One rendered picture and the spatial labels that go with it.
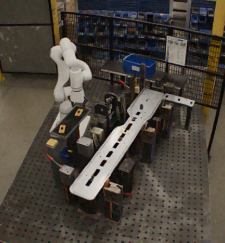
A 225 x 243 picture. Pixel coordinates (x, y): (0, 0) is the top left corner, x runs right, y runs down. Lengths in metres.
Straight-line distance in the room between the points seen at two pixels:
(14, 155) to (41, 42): 1.89
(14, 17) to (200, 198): 3.76
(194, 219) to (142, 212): 0.40
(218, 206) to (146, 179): 1.10
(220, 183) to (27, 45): 3.50
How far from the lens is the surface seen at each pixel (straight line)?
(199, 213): 2.32
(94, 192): 2.00
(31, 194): 2.44
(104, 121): 2.40
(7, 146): 4.00
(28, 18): 4.75
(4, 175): 3.65
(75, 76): 2.15
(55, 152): 2.15
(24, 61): 5.12
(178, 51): 3.05
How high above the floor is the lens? 2.56
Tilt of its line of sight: 38 degrees down
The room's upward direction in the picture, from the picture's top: 1 degrees counter-clockwise
